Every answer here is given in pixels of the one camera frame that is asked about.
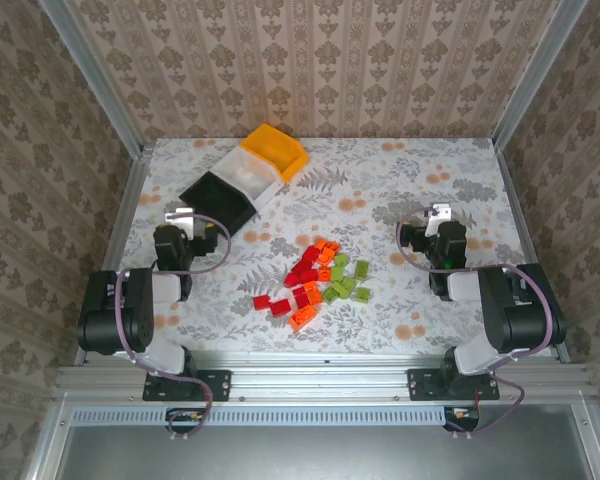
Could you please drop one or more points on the black plastic bin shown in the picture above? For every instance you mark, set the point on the black plastic bin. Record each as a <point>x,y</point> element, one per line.
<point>220,202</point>

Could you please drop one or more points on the green lego brick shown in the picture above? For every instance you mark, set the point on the green lego brick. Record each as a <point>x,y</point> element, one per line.
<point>341,260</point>
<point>341,292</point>
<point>362,268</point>
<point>337,273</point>
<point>329,294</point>
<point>350,284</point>
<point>363,294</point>

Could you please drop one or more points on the white plastic bin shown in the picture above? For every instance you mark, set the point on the white plastic bin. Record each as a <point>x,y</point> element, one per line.
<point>250,175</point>

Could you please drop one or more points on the red lego brick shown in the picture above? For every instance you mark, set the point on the red lego brick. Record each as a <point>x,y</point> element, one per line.
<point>309,257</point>
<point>280,308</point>
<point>300,296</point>
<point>309,276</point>
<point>261,302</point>
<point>292,280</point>

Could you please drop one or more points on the orange lego brick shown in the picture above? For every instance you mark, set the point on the orange lego brick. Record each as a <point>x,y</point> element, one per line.
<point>320,244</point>
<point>325,274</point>
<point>302,317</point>
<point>328,255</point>
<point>312,292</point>

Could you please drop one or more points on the yellow plastic bin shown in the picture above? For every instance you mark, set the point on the yellow plastic bin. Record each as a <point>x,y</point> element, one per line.
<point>275,147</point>

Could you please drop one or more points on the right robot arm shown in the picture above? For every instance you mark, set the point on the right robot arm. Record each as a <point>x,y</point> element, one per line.
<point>510,310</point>

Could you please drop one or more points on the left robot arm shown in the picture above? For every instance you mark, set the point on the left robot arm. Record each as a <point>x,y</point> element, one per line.
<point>110,310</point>

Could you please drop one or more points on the floral patterned table sheet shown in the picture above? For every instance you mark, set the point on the floral patterned table sheet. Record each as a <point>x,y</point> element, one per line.
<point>380,165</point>

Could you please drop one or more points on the small electronics board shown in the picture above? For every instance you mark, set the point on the small electronics board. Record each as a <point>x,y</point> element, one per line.
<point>185,417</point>
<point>462,416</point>

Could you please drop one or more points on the grey metal panel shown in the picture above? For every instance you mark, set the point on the grey metal panel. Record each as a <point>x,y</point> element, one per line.
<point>320,452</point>

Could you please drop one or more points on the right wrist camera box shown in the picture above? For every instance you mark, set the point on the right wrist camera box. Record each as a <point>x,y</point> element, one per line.
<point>439,216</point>

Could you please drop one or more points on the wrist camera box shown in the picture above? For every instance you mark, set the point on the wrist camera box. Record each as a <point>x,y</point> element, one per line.
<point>439,216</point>
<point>180,218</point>

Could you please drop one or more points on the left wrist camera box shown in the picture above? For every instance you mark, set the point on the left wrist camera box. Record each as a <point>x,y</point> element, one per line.
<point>180,218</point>

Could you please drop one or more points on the aluminium side rail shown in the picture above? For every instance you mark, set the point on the aluminium side rail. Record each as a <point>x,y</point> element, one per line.
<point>125,220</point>
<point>514,200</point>

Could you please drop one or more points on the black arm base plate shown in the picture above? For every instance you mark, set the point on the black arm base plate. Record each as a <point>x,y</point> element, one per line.
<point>217,385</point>
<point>422,385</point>

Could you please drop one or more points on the aluminium table edge rail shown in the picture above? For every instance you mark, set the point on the aluminium table edge rail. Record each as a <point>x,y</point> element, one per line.
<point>320,380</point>

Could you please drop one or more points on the aluminium frame post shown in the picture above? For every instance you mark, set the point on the aluminium frame post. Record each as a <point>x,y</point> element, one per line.
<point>535,75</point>
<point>92,80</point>

